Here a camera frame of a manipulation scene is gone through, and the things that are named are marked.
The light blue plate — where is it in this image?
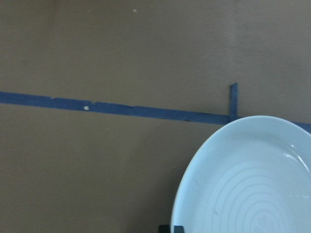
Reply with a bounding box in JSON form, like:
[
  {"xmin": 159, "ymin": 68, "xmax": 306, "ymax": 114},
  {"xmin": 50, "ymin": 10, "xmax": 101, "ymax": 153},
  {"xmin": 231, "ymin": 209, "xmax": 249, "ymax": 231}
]
[{"xmin": 170, "ymin": 116, "xmax": 311, "ymax": 233}]

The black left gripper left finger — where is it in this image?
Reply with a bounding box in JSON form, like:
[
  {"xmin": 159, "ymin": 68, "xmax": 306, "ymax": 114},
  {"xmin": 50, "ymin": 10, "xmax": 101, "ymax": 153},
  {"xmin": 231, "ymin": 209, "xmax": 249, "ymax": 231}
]
[{"xmin": 158, "ymin": 225, "xmax": 169, "ymax": 233}]

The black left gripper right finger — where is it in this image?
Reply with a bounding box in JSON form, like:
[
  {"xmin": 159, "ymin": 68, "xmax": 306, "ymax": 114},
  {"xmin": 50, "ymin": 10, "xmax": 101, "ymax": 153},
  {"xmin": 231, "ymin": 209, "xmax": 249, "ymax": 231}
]
[{"xmin": 173, "ymin": 226, "xmax": 184, "ymax": 233}]

